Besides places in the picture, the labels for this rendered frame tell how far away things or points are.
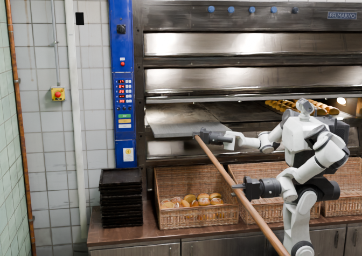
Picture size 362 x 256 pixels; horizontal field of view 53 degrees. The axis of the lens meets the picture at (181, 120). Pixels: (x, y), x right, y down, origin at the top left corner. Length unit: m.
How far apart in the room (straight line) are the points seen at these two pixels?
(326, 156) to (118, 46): 1.63
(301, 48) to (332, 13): 0.36
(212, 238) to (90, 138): 1.13
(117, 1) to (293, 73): 1.45
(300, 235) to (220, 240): 0.57
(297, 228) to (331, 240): 0.69
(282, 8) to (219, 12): 0.48
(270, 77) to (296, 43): 0.32
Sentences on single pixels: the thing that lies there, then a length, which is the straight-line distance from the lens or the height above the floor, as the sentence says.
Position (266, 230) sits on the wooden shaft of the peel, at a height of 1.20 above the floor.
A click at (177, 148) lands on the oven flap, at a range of 2.86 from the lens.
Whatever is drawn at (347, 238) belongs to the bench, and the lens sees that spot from 3.03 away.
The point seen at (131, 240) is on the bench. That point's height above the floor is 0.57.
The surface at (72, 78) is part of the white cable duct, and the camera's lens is 2.72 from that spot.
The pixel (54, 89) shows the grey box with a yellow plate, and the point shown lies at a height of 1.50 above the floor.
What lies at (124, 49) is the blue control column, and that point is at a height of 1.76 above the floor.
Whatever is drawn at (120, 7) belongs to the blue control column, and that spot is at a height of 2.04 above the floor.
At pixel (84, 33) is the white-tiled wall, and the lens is 2.71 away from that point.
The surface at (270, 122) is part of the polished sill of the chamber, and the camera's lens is 3.02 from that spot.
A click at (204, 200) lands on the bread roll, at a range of 2.86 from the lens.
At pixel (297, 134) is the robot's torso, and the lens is 2.03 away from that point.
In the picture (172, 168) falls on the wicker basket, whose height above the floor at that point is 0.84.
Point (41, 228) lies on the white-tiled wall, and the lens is 3.14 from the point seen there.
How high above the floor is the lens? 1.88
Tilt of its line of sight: 13 degrees down
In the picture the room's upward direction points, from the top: straight up
